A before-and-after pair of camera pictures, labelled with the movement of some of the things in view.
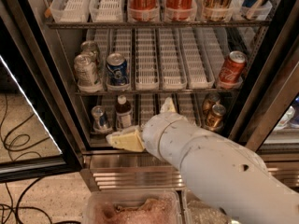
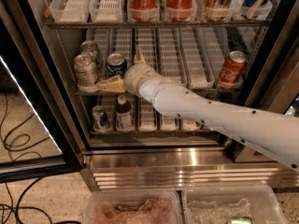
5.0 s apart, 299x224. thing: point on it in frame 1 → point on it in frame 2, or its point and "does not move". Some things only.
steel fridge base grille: (146, 170) does not move
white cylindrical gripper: (153, 133) → (135, 76)
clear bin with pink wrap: (134, 206) does not move
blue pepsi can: (117, 69) does not move
